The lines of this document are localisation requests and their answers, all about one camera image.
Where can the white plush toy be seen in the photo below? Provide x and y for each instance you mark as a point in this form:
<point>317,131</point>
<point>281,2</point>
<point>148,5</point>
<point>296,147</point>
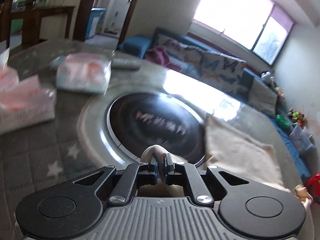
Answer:
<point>267,78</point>

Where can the clear plastic storage box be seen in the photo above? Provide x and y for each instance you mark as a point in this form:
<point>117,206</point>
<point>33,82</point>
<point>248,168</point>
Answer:
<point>301,140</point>

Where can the green plastic bowl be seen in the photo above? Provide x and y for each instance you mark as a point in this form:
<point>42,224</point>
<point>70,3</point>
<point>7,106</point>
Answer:
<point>282,122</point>

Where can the blue white box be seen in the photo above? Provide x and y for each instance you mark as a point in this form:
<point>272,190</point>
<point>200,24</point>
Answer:
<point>95,21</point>

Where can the grey plain cushion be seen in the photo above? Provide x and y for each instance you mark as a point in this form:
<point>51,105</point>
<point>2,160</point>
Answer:
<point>262,98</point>

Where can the red plastic stool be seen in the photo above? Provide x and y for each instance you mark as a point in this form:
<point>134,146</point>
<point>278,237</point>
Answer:
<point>313,186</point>

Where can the magenta cloth on sofa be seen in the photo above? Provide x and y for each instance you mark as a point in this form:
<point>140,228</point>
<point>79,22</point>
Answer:
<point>157,55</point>

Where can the butterfly print cushion right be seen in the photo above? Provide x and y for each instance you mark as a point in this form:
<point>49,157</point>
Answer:
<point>221,71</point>

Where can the grey remote control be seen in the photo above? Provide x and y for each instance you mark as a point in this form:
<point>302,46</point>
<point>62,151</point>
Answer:
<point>126,64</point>

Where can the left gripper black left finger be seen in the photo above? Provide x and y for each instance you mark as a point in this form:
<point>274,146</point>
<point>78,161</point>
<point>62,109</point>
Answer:
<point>70,209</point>

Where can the cream knit sweater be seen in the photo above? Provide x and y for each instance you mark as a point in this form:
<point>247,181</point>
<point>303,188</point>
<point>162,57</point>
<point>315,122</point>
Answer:
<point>238,152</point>

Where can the blue sofa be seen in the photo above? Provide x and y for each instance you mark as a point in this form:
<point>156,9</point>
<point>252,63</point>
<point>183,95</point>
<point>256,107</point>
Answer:
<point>139,44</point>

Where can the pink tissue pack far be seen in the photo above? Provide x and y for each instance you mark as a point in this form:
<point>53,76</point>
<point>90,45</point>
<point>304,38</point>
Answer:
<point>83,72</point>

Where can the window with purple blind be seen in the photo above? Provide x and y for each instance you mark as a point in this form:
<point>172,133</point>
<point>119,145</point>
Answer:
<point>259,26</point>

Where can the grey quilted star tablecloth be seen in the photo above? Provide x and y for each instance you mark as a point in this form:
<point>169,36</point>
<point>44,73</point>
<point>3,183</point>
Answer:
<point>77,142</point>

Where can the butterfly print cushion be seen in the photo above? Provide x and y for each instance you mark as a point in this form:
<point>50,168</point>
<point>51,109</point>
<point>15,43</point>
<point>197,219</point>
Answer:
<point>183,57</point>
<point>221,71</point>

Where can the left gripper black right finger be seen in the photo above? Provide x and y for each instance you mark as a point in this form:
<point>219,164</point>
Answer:
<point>248,208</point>

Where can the green yellow plush toy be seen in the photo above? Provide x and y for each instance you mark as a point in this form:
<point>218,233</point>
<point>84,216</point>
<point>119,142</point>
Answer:
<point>297,117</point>

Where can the black round induction cooktop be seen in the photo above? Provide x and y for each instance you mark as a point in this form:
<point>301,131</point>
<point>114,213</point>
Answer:
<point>136,121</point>

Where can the dark wooden side table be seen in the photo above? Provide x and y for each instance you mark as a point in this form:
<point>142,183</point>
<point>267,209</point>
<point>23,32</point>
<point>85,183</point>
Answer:
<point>34,15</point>

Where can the butterfly print cushion left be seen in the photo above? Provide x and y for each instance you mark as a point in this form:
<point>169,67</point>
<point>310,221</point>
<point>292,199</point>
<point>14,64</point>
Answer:
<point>183,57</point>

